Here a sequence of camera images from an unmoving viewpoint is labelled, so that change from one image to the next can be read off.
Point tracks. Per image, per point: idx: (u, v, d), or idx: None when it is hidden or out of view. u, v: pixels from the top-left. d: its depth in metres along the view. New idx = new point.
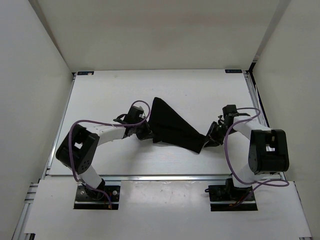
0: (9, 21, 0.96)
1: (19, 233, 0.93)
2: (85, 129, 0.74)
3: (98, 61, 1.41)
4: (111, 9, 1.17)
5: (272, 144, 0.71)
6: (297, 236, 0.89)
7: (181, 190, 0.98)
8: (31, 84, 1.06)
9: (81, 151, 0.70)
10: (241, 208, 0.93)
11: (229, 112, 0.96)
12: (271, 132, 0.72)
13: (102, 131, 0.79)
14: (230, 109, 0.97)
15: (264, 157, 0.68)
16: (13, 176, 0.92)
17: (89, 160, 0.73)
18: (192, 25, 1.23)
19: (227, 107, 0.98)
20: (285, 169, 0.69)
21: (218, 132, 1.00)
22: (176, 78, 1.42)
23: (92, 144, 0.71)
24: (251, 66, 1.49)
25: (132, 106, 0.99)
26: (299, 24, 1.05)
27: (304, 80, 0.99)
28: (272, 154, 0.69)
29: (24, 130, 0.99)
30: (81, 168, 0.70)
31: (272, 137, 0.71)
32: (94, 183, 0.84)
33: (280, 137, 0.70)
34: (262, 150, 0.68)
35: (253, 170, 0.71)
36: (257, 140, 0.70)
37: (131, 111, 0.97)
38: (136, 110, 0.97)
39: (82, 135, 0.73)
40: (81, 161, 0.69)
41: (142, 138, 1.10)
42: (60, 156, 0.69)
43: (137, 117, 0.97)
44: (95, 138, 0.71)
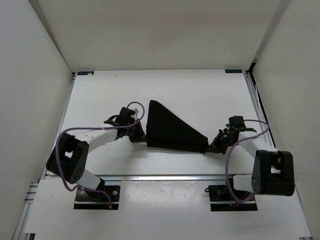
0: (9, 21, 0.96)
1: (19, 233, 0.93)
2: (75, 137, 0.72)
3: (98, 61, 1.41)
4: (110, 9, 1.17)
5: (278, 165, 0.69)
6: (297, 236, 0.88)
7: (181, 190, 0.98)
8: (30, 84, 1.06)
9: (70, 161, 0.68)
10: (241, 208, 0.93)
11: (235, 125, 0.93)
12: (277, 153, 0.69)
13: (92, 136, 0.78)
14: (236, 121, 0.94)
15: (268, 180, 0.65)
16: (14, 176, 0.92)
17: (81, 169, 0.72)
18: (192, 25, 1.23)
19: (234, 118, 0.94)
20: (289, 194, 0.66)
21: (222, 141, 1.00)
22: (177, 78, 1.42)
23: (81, 154, 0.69)
24: (251, 66, 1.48)
25: (123, 107, 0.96)
26: (299, 23, 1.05)
27: (304, 80, 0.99)
28: (276, 177, 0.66)
29: (24, 130, 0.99)
30: (73, 177, 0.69)
31: (278, 158, 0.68)
32: (93, 185, 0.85)
33: (286, 160, 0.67)
34: (266, 173, 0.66)
35: (257, 191, 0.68)
36: (262, 162, 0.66)
37: (122, 112, 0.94)
38: (128, 111, 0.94)
39: (71, 143, 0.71)
40: (71, 172, 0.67)
41: (134, 140, 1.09)
42: (51, 166, 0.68)
43: (128, 118, 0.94)
44: (84, 147, 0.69)
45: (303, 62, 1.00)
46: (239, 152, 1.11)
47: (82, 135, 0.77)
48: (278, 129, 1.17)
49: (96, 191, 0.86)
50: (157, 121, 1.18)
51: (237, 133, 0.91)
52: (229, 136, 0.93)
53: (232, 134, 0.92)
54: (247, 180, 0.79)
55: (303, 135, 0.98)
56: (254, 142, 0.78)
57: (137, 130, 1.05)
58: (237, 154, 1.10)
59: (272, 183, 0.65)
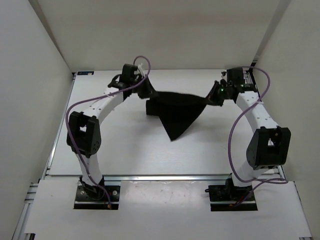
0: (9, 20, 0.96)
1: (19, 233, 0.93)
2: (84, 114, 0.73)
3: (98, 61, 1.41)
4: (111, 8, 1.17)
5: (275, 138, 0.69)
6: (297, 236, 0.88)
7: (181, 190, 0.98)
8: (31, 83, 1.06)
9: (87, 135, 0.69)
10: (241, 208, 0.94)
11: (233, 79, 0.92)
12: (275, 128, 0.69)
13: (99, 109, 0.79)
14: (235, 74, 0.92)
15: (264, 156, 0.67)
16: (13, 176, 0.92)
17: (98, 140, 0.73)
18: (192, 25, 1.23)
19: (232, 71, 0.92)
20: (282, 164, 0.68)
21: (219, 95, 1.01)
22: (177, 78, 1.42)
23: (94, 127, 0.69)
24: (250, 66, 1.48)
25: (125, 63, 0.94)
26: (299, 23, 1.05)
27: (304, 79, 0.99)
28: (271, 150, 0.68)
29: (24, 129, 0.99)
30: (93, 149, 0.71)
31: (276, 133, 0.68)
32: (95, 178, 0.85)
33: (284, 135, 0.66)
34: (264, 146, 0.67)
35: (251, 163, 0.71)
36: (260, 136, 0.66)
37: (125, 70, 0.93)
38: (131, 68, 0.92)
39: (82, 120, 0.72)
40: (90, 145, 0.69)
41: (142, 96, 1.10)
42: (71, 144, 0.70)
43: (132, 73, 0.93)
44: (94, 122, 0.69)
45: (303, 62, 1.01)
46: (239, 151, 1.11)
47: (89, 109, 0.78)
48: None
49: (96, 186, 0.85)
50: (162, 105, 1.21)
51: (235, 89, 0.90)
52: (227, 91, 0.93)
53: (230, 89, 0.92)
54: (246, 173, 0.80)
55: (303, 134, 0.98)
56: (254, 113, 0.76)
57: (144, 86, 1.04)
58: (236, 153, 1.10)
59: (267, 157, 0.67)
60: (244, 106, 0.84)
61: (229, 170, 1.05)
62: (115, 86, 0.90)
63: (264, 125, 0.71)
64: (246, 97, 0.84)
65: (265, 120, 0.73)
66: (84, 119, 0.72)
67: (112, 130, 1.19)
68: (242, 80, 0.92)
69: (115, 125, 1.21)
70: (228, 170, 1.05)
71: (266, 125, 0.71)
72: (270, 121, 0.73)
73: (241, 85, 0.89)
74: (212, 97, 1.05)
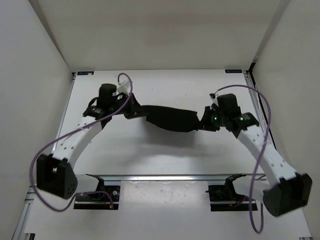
0: (9, 19, 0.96)
1: (19, 233, 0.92)
2: (53, 156, 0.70)
3: (98, 61, 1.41)
4: (111, 8, 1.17)
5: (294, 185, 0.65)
6: (297, 236, 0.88)
7: (181, 190, 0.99)
8: (30, 83, 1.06)
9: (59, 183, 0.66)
10: (241, 208, 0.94)
11: (226, 110, 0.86)
12: (295, 177, 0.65)
13: (72, 146, 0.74)
14: (226, 102, 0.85)
15: (287, 209, 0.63)
16: (13, 176, 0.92)
17: (72, 182, 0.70)
18: (192, 25, 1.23)
19: (224, 98, 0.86)
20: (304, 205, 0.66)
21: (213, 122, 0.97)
22: (177, 78, 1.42)
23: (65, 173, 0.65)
24: (251, 66, 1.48)
25: (102, 86, 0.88)
26: (299, 23, 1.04)
27: (304, 79, 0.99)
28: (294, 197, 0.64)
29: (24, 129, 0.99)
30: (67, 193, 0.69)
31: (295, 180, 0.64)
32: (91, 187, 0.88)
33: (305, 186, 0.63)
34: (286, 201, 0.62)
35: (272, 213, 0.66)
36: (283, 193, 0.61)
37: (102, 94, 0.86)
38: (108, 91, 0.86)
39: (51, 163, 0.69)
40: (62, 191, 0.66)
41: (129, 117, 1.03)
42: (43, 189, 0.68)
43: (111, 96, 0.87)
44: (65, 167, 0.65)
45: (303, 61, 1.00)
46: (238, 152, 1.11)
47: (60, 150, 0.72)
48: (278, 129, 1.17)
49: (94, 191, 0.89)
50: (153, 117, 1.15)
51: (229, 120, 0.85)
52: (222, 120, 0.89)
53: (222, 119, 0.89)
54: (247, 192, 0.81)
55: (303, 134, 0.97)
56: (269, 161, 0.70)
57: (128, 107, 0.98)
58: (236, 154, 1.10)
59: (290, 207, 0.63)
60: (249, 145, 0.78)
61: (228, 170, 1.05)
62: (92, 113, 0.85)
63: (283, 177, 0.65)
64: (251, 135, 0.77)
65: (281, 167, 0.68)
66: (53, 162, 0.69)
67: (111, 131, 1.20)
68: (236, 109, 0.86)
69: (115, 126, 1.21)
70: (228, 170, 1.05)
71: (284, 176, 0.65)
72: (287, 168, 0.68)
73: (239, 118, 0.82)
74: (205, 125, 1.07)
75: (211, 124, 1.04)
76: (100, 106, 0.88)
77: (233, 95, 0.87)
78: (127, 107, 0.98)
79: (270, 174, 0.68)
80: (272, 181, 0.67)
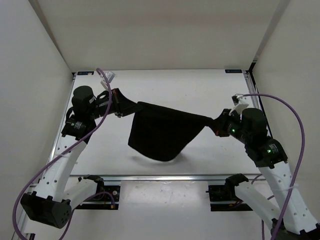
0: (9, 20, 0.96)
1: None
2: (36, 194, 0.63)
3: (98, 61, 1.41)
4: (111, 8, 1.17)
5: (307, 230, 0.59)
6: None
7: (181, 190, 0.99)
8: (31, 83, 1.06)
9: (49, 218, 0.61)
10: (241, 208, 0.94)
11: (250, 132, 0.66)
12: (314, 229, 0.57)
13: (56, 180, 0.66)
14: (255, 123, 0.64)
15: None
16: (14, 176, 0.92)
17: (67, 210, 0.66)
18: (192, 25, 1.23)
19: (253, 118, 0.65)
20: None
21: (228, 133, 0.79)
22: (177, 78, 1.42)
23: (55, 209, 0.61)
24: (251, 66, 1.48)
25: (74, 93, 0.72)
26: (299, 23, 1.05)
27: (304, 79, 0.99)
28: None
29: (24, 130, 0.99)
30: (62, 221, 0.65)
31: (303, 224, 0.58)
32: (91, 191, 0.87)
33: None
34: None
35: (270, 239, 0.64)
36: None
37: (77, 105, 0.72)
38: (82, 101, 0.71)
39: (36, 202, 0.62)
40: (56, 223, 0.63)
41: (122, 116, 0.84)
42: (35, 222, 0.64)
43: (87, 105, 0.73)
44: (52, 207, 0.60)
45: (303, 62, 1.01)
46: (239, 152, 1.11)
47: (43, 187, 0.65)
48: (278, 129, 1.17)
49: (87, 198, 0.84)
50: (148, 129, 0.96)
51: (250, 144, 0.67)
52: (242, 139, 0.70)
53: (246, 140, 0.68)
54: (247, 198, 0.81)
55: (303, 135, 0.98)
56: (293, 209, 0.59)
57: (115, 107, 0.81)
58: (236, 154, 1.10)
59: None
60: (270, 180, 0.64)
61: (229, 170, 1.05)
62: (72, 130, 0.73)
63: (304, 229, 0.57)
64: (277, 174, 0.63)
65: (304, 218, 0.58)
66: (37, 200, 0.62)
67: (111, 131, 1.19)
68: (263, 132, 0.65)
69: (115, 125, 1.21)
70: (228, 170, 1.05)
71: (305, 228, 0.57)
72: (309, 218, 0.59)
73: (267, 148, 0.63)
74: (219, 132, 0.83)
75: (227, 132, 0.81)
76: (78, 117, 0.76)
77: (259, 110, 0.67)
78: (114, 108, 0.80)
79: (289, 221, 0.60)
80: (291, 228, 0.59)
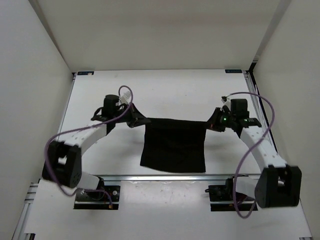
0: (9, 20, 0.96)
1: (19, 233, 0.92)
2: (64, 142, 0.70)
3: (98, 61, 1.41)
4: (111, 8, 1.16)
5: (284, 177, 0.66)
6: (297, 236, 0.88)
7: (181, 190, 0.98)
8: (30, 83, 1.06)
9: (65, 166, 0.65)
10: (241, 208, 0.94)
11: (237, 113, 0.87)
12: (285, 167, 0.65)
13: (82, 138, 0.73)
14: (239, 105, 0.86)
15: (275, 198, 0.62)
16: (14, 176, 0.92)
17: (78, 173, 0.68)
18: (192, 25, 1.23)
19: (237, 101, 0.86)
20: (294, 206, 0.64)
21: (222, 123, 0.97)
22: (177, 78, 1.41)
23: (75, 155, 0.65)
24: (251, 66, 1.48)
25: (106, 96, 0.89)
26: (300, 23, 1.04)
27: (304, 80, 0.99)
28: (282, 191, 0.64)
29: (24, 130, 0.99)
30: (72, 182, 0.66)
31: (285, 171, 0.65)
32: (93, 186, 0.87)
33: (295, 176, 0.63)
34: (273, 188, 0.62)
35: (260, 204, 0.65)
36: (273, 178, 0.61)
37: (106, 103, 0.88)
38: (111, 100, 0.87)
39: (62, 150, 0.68)
40: (68, 176, 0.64)
41: (132, 125, 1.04)
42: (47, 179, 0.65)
43: (114, 106, 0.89)
44: (75, 151, 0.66)
45: (304, 62, 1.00)
46: (239, 152, 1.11)
47: (70, 139, 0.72)
48: (278, 129, 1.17)
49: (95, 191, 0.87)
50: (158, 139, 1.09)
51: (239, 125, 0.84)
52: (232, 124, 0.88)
53: (234, 124, 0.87)
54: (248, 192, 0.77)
55: (303, 135, 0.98)
56: (261, 151, 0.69)
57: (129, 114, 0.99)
58: (236, 154, 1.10)
59: (279, 199, 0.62)
60: (248, 141, 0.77)
61: (229, 170, 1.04)
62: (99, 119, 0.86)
63: (272, 164, 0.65)
64: (250, 132, 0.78)
65: (274, 158, 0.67)
66: (64, 149, 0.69)
67: (111, 130, 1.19)
68: (246, 112, 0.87)
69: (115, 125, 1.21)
70: (228, 170, 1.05)
71: (274, 164, 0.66)
72: (278, 159, 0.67)
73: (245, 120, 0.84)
74: (214, 125, 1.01)
75: (220, 124, 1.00)
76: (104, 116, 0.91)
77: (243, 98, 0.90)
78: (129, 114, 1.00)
79: (261, 163, 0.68)
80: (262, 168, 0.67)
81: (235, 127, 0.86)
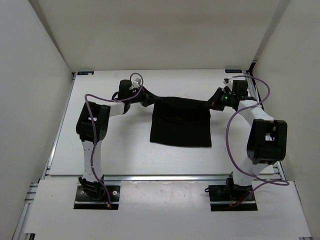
0: (8, 20, 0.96)
1: (19, 233, 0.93)
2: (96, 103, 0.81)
3: (98, 61, 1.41)
4: (111, 8, 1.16)
5: (273, 132, 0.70)
6: (297, 236, 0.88)
7: (181, 190, 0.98)
8: (31, 84, 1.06)
9: (99, 120, 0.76)
10: (241, 208, 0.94)
11: (237, 92, 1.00)
12: (273, 122, 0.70)
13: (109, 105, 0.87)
14: (239, 85, 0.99)
15: (262, 147, 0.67)
16: (14, 176, 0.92)
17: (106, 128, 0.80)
18: (192, 25, 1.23)
19: (238, 82, 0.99)
20: (282, 158, 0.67)
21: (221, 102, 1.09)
22: (177, 78, 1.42)
23: (108, 112, 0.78)
24: (251, 66, 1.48)
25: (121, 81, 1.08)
26: (300, 22, 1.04)
27: (304, 79, 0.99)
28: (271, 143, 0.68)
29: (24, 130, 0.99)
30: (101, 135, 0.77)
31: (273, 127, 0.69)
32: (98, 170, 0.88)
33: (280, 128, 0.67)
34: (260, 137, 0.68)
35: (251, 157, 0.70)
36: (260, 127, 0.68)
37: (121, 86, 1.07)
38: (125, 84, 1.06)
39: (94, 109, 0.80)
40: (99, 129, 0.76)
41: (145, 104, 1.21)
42: (80, 129, 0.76)
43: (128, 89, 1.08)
44: (107, 108, 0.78)
45: (303, 62, 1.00)
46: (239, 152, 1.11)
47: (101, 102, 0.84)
48: None
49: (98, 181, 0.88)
50: (163, 132, 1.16)
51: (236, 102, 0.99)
52: (230, 101, 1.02)
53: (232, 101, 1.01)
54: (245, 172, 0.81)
55: (303, 134, 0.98)
56: (253, 111, 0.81)
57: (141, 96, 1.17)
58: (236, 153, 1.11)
59: (265, 150, 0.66)
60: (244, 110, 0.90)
61: (229, 170, 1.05)
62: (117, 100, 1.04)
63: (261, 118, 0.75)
64: (246, 103, 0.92)
65: (264, 116, 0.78)
66: (96, 108, 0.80)
67: (111, 129, 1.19)
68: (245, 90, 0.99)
69: (115, 125, 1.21)
70: (228, 170, 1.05)
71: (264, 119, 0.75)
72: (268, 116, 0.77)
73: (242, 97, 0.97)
74: (215, 103, 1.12)
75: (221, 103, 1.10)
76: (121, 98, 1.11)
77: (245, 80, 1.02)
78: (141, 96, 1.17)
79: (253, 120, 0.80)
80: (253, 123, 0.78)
81: (233, 103, 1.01)
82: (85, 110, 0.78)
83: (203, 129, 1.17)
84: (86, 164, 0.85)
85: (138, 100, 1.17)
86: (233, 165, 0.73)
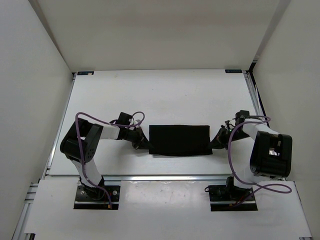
0: (8, 20, 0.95)
1: (19, 233, 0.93)
2: (87, 121, 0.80)
3: (98, 61, 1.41)
4: (111, 9, 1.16)
5: (277, 148, 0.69)
6: (297, 236, 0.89)
7: (181, 190, 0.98)
8: (30, 84, 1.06)
9: (87, 139, 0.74)
10: (241, 208, 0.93)
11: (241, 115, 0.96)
12: (278, 136, 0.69)
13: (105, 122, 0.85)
14: (243, 113, 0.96)
15: (265, 160, 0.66)
16: (13, 176, 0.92)
17: (93, 149, 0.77)
18: (192, 25, 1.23)
19: (240, 111, 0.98)
20: (286, 175, 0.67)
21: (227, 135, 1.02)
22: (177, 78, 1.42)
23: (99, 131, 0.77)
24: (251, 66, 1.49)
25: (122, 112, 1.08)
26: (300, 23, 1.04)
27: (305, 81, 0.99)
28: (275, 158, 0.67)
29: (23, 130, 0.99)
30: (87, 155, 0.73)
31: (278, 141, 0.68)
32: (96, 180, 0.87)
33: (285, 144, 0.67)
34: (264, 153, 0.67)
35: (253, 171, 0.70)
36: (264, 144, 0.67)
37: (121, 116, 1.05)
38: (126, 115, 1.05)
39: (84, 128, 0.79)
40: (87, 147, 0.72)
41: (137, 146, 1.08)
42: (65, 148, 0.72)
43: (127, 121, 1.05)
44: (98, 128, 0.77)
45: (304, 62, 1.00)
46: (239, 152, 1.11)
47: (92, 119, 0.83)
48: (278, 129, 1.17)
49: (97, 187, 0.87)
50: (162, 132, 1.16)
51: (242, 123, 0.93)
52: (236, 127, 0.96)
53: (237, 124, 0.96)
54: (246, 178, 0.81)
55: (303, 135, 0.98)
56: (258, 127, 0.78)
57: (137, 136, 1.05)
58: (236, 153, 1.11)
59: (268, 164, 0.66)
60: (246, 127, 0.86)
61: (229, 170, 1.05)
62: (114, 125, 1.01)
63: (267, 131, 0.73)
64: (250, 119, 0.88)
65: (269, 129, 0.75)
66: (86, 127, 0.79)
67: None
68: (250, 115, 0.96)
69: None
70: (228, 170, 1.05)
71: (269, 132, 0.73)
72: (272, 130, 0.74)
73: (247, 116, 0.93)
74: (220, 137, 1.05)
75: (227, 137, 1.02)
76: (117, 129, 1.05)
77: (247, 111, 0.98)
78: (136, 135, 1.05)
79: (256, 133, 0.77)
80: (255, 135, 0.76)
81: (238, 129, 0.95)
82: (73, 128, 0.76)
83: (200, 130, 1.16)
84: (85, 179, 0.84)
85: (132, 138, 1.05)
86: (230, 168, 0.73)
